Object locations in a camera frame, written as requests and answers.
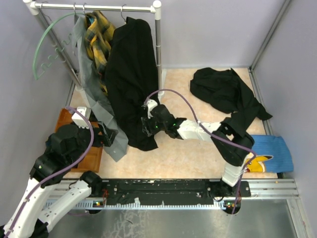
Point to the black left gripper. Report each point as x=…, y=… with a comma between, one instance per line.
x=106, y=138

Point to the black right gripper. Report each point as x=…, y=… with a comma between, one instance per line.
x=147, y=126

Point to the black shirt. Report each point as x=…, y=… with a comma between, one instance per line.
x=131, y=75
x=228, y=93

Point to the yellow hanger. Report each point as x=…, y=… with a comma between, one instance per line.
x=121, y=13

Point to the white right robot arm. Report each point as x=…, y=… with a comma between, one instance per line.
x=233, y=145

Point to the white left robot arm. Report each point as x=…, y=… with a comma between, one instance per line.
x=66, y=148

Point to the grey shirt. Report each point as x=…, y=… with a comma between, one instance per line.
x=98, y=102

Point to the yellow plaid shirt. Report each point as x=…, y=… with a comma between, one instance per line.
x=98, y=42

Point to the green hanger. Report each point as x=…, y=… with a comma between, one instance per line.
x=51, y=49

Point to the orange wooden tray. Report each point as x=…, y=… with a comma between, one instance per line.
x=92, y=160

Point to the blue pikachu cloth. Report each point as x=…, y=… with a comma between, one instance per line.
x=273, y=155

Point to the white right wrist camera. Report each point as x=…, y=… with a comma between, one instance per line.
x=149, y=106

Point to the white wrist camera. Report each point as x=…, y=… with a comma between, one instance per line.
x=149, y=106
x=78, y=120

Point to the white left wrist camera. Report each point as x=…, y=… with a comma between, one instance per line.
x=78, y=120

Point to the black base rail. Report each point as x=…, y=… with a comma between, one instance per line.
x=168, y=191

